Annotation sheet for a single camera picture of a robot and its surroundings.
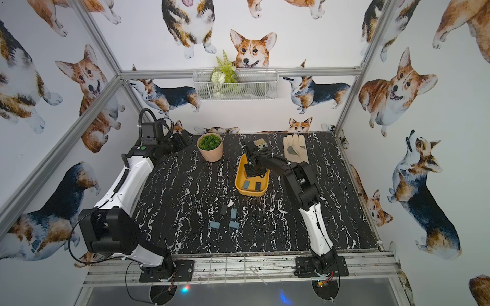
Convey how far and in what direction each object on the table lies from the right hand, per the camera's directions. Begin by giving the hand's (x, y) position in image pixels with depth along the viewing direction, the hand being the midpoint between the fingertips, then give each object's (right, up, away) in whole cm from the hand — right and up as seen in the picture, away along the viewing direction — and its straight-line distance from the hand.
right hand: (250, 172), depth 100 cm
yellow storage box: (+1, -7, -2) cm, 8 cm away
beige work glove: (+26, +12, +13) cm, 32 cm away
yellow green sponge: (+6, +16, +15) cm, 23 cm away
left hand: (-26, +18, -16) cm, 35 cm away
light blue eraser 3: (-6, -22, -14) cm, 27 cm away
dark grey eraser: (-12, -17, -10) cm, 23 cm away
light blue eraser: (-2, -6, -2) cm, 7 cm away
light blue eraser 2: (-15, -22, -14) cm, 31 cm away
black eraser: (+4, -7, -2) cm, 9 cm away
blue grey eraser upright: (-7, -18, -12) cm, 22 cm away
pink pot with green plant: (-21, +14, +2) cm, 26 cm away
